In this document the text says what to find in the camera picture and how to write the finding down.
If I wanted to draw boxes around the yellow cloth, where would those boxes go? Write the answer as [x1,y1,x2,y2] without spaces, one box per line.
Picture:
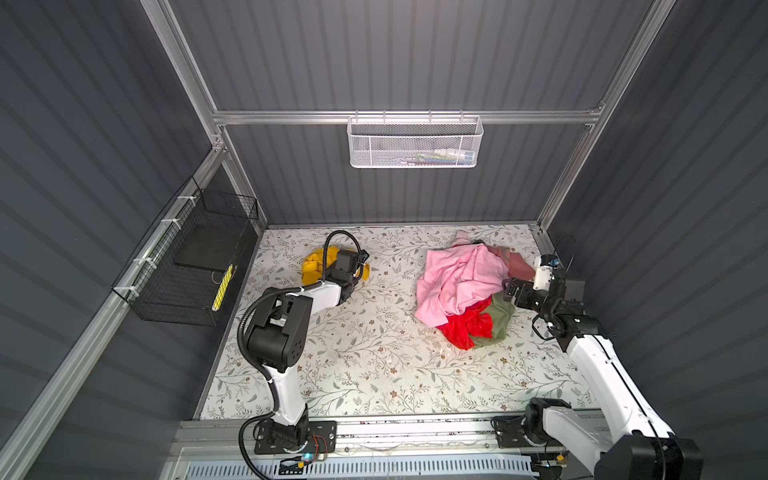
[301,246,341,286]

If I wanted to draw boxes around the olive green cloth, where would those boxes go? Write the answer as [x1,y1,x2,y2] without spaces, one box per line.
[470,292,516,348]

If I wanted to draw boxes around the items in white basket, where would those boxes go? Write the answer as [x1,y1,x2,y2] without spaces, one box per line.
[398,148,476,167]

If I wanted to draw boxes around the white wire mesh basket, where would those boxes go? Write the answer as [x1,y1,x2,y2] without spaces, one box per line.
[346,115,484,169]

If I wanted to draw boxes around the dusty rose cloth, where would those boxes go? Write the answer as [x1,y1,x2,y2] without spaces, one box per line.
[487,245,535,281]

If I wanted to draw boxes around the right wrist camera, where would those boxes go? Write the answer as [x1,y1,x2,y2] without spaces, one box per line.
[533,254,560,291]

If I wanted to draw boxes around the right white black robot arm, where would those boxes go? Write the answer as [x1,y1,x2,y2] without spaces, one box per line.
[503,279,704,479]

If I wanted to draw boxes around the black pad in basket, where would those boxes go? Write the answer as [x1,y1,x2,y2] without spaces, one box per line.
[173,225,240,273]

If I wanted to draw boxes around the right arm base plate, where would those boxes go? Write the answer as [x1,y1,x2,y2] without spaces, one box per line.
[490,415,562,448]

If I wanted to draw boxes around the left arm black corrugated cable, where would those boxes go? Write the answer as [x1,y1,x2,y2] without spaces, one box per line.
[236,230,366,480]

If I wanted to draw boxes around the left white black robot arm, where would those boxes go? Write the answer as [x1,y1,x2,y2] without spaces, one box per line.
[236,249,369,428]

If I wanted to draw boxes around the aluminium mounting rail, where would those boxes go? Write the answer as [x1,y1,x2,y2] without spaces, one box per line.
[173,410,607,458]

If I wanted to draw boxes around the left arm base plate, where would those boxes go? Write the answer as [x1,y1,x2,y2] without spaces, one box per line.
[253,420,338,455]

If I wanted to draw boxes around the red cloth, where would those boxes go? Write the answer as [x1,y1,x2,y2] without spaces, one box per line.
[437,297,494,350]

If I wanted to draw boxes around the black wire mesh basket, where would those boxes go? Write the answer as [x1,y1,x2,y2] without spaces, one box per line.
[113,182,260,327]

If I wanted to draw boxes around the pink cloth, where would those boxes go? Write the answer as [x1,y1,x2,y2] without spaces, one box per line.
[415,230,508,328]

